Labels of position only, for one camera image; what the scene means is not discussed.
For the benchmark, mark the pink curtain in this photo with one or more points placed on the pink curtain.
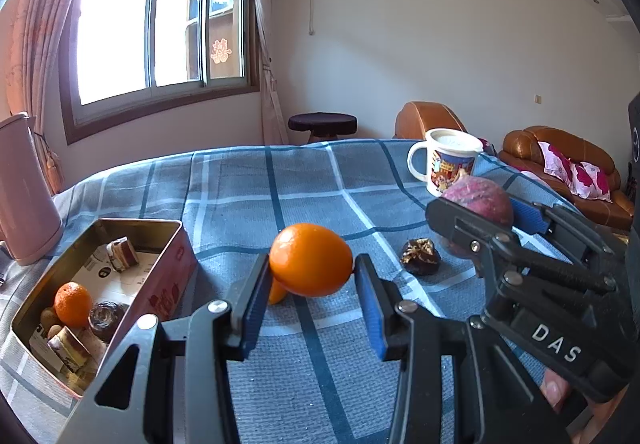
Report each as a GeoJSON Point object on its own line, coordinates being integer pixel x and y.
{"type": "Point", "coordinates": [45, 24]}
{"type": "Point", "coordinates": [267, 49]}

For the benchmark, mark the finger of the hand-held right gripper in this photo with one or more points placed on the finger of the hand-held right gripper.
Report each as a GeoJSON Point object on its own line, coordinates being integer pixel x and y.
{"type": "Point", "coordinates": [450, 224]}
{"type": "Point", "coordinates": [530, 216]}

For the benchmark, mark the brown leather sofa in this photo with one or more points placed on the brown leather sofa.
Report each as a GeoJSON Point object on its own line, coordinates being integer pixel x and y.
{"type": "Point", "coordinates": [522, 146]}

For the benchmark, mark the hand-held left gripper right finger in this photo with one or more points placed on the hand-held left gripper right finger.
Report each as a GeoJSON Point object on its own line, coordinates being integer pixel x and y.
{"type": "Point", "coordinates": [372, 314]}

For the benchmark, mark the white cartoon print mug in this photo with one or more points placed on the white cartoon print mug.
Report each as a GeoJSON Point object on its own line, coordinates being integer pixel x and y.
{"type": "Point", "coordinates": [450, 169]}

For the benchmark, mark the sandwich cake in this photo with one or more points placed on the sandwich cake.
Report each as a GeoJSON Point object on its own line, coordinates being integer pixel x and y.
{"type": "Point", "coordinates": [67, 349]}

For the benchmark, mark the purple sweet potato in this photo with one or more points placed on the purple sweet potato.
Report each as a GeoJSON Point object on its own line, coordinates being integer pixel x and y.
{"type": "Point", "coordinates": [480, 196]}

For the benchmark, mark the blue plaid tablecloth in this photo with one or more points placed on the blue plaid tablecloth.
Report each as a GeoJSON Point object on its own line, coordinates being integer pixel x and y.
{"type": "Point", "coordinates": [320, 184]}

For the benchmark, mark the chocolate cake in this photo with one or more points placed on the chocolate cake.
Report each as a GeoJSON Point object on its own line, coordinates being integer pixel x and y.
{"type": "Point", "coordinates": [107, 321]}

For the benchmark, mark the pink tin box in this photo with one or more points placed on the pink tin box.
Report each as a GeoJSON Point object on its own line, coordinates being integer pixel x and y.
{"type": "Point", "coordinates": [165, 274]}

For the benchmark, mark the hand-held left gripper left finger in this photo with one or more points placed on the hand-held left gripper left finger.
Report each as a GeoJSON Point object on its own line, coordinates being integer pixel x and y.
{"type": "Point", "coordinates": [255, 304]}

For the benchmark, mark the small layered cake piece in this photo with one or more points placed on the small layered cake piece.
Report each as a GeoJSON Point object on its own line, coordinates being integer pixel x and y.
{"type": "Point", "coordinates": [122, 254]}

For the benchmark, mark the white air conditioner pipe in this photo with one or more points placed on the white air conditioner pipe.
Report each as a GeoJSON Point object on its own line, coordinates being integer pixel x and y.
{"type": "Point", "coordinates": [312, 4]}

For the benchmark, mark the pink floral cushion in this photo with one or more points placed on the pink floral cushion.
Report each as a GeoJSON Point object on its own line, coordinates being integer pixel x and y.
{"type": "Point", "coordinates": [580, 174]}

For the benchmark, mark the dark round stool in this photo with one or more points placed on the dark round stool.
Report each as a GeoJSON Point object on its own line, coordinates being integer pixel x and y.
{"type": "Point", "coordinates": [322, 123]}

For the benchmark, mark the small yellow round fruit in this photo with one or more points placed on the small yellow round fruit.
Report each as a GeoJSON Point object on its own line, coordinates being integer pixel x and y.
{"type": "Point", "coordinates": [54, 331]}
{"type": "Point", "coordinates": [48, 316]}

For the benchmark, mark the red paper window decoration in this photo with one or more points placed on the red paper window decoration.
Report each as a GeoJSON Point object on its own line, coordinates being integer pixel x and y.
{"type": "Point", "coordinates": [221, 52]}

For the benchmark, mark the pink pitcher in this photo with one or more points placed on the pink pitcher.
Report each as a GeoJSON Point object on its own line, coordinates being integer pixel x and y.
{"type": "Point", "coordinates": [25, 194]}

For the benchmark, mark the orange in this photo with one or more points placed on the orange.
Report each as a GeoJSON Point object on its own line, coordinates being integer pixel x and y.
{"type": "Point", "coordinates": [310, 259]}
{"type": "Point", "coordinates": [73, 304]}
{"type": "Point", "coordinates": [276, 294]}

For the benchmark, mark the printed paper leaflet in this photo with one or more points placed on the printed paper leaflet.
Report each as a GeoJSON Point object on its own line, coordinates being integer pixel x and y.
{"type": "Point", "coordinates": [145, 269]}

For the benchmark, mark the chocolate walnut muffin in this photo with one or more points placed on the chocolate walnut muffin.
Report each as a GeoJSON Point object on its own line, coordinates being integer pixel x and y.
{"type": "Point", "coordinates": [420, 259]}

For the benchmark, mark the brown framed window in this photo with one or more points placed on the brown framed window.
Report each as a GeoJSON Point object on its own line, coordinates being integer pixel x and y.
{"type": "Point", "coordinates": [115, 24]}

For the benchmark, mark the person's right hand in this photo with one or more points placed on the person's right hand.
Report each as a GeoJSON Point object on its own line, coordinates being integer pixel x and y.
{"type": "Point", "coordinates": [552, 389]}

